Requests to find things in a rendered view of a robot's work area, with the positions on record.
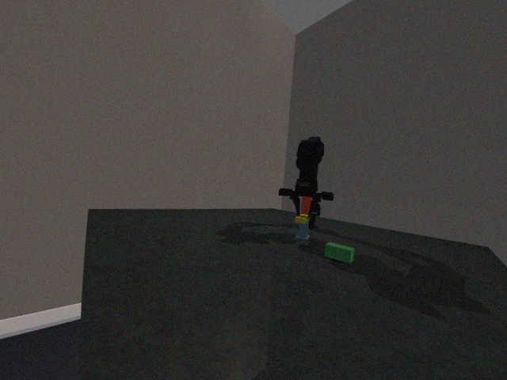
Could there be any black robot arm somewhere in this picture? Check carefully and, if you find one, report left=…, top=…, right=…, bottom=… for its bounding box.
left=295, top=137, right=324, bottom=229

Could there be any green rectangular block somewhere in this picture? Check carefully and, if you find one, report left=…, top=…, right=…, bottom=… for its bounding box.
left=324, top=242, right=355, bottom=264

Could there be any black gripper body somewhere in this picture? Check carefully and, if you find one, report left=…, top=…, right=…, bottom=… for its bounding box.
left=279, top=174, right=334, bottom=201

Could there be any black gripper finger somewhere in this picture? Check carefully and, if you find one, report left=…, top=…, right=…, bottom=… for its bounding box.
left=308, top=200, right=321, bottom=219
left=290, top=198, right=300, bottom=216

